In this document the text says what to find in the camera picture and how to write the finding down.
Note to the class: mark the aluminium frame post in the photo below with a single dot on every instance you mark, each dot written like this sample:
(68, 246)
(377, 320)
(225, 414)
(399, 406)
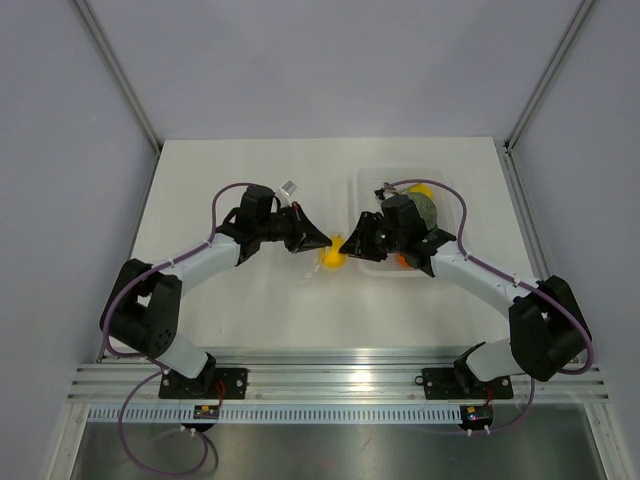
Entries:
(550, 71)
(98, 37)

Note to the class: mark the yellow lemon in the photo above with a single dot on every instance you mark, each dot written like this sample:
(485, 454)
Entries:
(331, 258)
(422, 189)

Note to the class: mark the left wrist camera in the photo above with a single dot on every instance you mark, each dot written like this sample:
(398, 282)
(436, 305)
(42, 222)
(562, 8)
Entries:
(286, 192)

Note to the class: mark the green netted melon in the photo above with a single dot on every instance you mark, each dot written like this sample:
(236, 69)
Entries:
(426, 209)

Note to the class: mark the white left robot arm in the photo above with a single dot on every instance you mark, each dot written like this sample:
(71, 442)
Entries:
(144, 305)

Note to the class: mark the left aluminium frame post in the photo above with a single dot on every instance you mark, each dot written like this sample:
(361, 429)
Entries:
(98, 37)

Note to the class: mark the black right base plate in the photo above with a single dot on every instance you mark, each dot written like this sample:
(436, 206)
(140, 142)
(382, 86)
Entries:
(445, 383)

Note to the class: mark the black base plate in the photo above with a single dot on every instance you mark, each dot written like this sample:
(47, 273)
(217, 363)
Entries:
(230, 383)
(445, 383)

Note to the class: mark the right aluminium frame post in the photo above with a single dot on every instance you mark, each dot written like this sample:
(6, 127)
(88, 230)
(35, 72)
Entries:
(550, 71)

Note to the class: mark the clear zip top bag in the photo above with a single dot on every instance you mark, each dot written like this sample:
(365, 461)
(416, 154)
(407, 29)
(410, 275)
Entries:
(314, 270)

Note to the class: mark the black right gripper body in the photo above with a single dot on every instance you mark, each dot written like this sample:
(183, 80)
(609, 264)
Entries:
(387, 240)

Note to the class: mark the white perforated plastic basket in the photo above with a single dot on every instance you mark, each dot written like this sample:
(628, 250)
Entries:
(366, 180)

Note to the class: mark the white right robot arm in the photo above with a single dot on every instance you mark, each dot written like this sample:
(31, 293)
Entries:
(546, 327)

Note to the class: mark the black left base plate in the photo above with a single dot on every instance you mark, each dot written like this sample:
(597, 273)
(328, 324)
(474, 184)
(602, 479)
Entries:
(230, 383)

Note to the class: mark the white slotted cable duct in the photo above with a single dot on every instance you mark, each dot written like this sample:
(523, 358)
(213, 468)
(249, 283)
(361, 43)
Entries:
(436, 414)

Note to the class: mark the aluminium front rail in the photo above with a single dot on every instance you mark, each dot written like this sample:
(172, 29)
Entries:
(328, 380)

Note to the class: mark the orange fruit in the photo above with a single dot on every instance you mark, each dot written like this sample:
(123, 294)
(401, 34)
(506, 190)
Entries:
(402, 261)

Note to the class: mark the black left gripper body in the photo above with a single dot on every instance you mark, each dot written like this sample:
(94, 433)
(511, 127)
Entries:
(274, 228)

